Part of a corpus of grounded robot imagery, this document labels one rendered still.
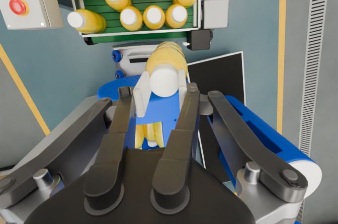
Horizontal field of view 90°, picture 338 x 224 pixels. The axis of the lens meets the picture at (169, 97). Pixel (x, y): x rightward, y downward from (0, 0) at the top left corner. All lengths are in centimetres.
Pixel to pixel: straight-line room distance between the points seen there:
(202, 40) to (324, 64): 188
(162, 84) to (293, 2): 189
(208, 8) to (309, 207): 336
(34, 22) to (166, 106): 41
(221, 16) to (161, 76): 62
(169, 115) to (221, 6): 53
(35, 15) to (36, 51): 133
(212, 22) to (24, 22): 63
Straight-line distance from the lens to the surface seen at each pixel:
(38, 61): 193
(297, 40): 211
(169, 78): 21
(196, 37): 63
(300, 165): 105
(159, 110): 42
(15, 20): 63
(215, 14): 80
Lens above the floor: 161
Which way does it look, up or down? 69 degrees down
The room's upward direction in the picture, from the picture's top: 167 degrees clockwise
